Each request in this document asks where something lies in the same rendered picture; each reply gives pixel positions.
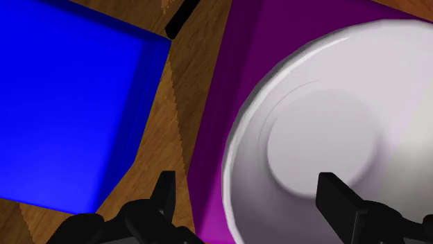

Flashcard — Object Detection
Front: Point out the white bowl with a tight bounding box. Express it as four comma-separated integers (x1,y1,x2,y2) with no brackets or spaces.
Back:
221,19,433,244

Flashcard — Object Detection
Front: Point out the purple box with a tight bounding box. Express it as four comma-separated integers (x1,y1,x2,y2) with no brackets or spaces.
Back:
187,0,433,244

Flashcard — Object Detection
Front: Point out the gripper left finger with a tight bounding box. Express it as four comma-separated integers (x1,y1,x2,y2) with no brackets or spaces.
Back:
46,170,204,244

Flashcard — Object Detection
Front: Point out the blue box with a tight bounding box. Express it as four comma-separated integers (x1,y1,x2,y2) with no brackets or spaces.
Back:
0,0,172,216

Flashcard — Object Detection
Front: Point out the black stick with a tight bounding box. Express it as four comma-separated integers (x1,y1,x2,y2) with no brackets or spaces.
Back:
164,0,202,40

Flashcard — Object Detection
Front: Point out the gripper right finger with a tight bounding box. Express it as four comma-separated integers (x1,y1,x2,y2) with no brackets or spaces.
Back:
315,171,433,244

